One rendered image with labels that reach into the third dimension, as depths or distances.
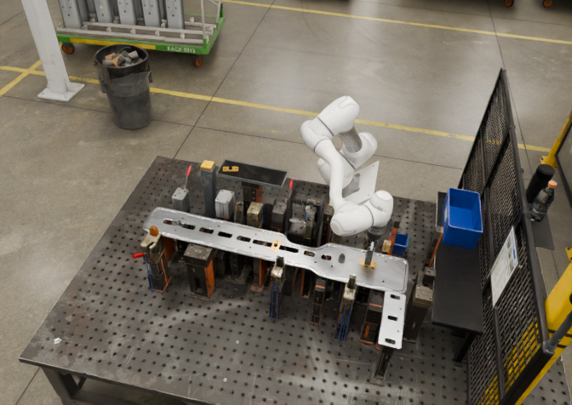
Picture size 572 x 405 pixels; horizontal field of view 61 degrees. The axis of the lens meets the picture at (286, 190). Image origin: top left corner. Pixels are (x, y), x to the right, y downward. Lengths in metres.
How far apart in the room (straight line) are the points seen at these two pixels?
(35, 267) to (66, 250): 0.24
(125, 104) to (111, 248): 2.25
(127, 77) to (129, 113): 0.42
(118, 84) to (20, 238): 1.62
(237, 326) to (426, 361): 0.94
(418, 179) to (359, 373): 2.53
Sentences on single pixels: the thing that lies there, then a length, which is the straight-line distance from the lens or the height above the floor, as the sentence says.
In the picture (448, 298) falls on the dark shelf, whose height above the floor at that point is 1.03.
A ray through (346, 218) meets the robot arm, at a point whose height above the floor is 1.44.
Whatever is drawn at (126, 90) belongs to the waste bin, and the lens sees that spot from 4.89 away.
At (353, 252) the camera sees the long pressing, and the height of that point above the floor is 1.00.
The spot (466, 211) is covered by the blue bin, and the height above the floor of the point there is 1.03.
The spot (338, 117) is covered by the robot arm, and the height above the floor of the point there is 1.55.
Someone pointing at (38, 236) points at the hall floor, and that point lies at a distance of 4.26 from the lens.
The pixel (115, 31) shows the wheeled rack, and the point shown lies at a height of 0.29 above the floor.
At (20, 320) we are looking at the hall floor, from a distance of 3.78.
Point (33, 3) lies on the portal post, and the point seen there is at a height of 1.00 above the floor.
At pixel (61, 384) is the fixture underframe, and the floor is 0.41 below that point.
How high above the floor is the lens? 2.86
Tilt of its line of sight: 42 degrees down
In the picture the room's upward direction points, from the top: 3 degrees clockwise
